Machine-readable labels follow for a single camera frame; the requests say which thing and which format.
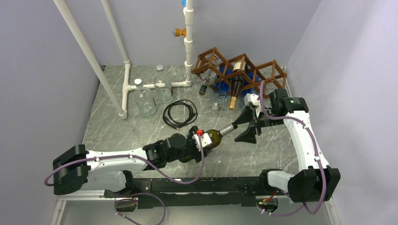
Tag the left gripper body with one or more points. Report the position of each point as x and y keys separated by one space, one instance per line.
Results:
x=191 y=148

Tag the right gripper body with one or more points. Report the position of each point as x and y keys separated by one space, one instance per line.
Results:
x=263 y=120

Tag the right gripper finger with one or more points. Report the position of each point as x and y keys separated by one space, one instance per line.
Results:
x=246 y=116
x=248 y=136

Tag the dark green wine bottle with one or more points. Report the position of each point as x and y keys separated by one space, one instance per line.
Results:
x=216 y=136

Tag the brown gold-capped wine bottle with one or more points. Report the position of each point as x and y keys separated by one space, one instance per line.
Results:
x=236 y=82

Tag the clear glass bottle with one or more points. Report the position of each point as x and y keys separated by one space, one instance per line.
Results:
x=163 y=85
x=144 y=98

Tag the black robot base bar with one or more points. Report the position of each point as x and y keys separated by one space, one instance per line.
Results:
x=155 y=192

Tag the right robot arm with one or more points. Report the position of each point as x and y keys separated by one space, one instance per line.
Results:
x=315 y=179

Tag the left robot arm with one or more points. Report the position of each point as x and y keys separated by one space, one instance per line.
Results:
x=79 y=168

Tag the blue label clear bottle left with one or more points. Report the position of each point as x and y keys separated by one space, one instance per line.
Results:
x=220 y=95

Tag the brown wooden wine rack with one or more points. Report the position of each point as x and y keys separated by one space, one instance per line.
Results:
x=255 y=77

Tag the dark bottle black cap left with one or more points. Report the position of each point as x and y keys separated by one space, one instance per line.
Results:
x=208 y=78

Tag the orange valve fitting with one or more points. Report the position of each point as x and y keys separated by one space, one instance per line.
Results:
x=179 y=32

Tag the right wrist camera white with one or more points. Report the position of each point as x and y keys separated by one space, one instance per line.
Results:
x=252 y=100

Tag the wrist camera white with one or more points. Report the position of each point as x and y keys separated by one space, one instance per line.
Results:
x=202 y=139
x=252 y=100

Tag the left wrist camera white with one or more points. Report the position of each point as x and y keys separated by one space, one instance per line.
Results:
x=202 y=139

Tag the white PVC pipe frame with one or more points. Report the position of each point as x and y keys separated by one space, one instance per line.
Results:
x=121 y=107

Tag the aluminium rail frame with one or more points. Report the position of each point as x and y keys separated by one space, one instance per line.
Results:
x=266 y=206

